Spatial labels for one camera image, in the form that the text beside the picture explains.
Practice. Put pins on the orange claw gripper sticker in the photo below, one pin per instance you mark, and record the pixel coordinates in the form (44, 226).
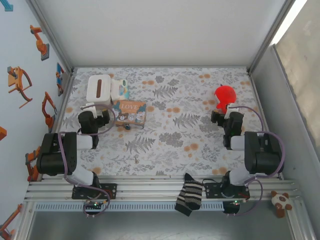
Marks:
(17, 80)

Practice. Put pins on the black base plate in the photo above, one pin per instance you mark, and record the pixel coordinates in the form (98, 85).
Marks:
(110, 191)
(212, 190)

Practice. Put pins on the small blue padlock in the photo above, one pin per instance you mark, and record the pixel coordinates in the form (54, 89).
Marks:
(127, 126)

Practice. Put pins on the aluminium frame rail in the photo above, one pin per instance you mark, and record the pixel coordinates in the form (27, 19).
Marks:
(150, 187)

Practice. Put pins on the orange block sticker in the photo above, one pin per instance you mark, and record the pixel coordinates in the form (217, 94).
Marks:
(2, 133)

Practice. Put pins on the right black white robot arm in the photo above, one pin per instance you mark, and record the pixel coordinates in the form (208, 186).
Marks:
(262, 155)

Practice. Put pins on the white tissue box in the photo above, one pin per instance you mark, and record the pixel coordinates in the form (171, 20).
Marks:
(98, 88)

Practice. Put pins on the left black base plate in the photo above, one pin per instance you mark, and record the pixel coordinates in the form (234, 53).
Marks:
(110, 191)

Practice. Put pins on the blue orange machine sticker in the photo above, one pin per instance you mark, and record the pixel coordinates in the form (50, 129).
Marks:
(59, 77)

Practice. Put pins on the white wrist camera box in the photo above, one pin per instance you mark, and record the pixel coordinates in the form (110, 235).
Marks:
(90, 108)
(231, 110)

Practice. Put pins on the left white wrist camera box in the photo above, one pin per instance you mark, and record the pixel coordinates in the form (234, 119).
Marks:
(90, 108)

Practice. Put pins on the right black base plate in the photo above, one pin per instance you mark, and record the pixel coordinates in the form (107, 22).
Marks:
(212, 190)

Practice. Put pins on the small white teal box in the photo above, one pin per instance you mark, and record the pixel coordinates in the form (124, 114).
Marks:
(121, 90)

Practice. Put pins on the black white striped sock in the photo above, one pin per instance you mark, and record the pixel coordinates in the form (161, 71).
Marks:
(188, 195)

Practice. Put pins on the floral grey tablecloth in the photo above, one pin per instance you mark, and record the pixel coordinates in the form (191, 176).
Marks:
(175, 140)

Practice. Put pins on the brown white plush bear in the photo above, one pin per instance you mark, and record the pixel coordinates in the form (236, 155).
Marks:
(281, 202)

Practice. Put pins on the red plush toy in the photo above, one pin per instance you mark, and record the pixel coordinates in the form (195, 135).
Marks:
(226, 95)

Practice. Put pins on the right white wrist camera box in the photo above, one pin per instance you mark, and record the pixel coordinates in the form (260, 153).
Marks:
(231, 110)

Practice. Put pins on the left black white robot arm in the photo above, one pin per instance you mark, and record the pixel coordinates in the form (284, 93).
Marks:
(56, 160)

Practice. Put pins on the aluminium frame post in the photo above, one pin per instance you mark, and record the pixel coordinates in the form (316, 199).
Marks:
(272, 35)
(50, 35)

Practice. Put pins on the orange LOVE bear box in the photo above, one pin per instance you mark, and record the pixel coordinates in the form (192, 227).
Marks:
(130, 112)

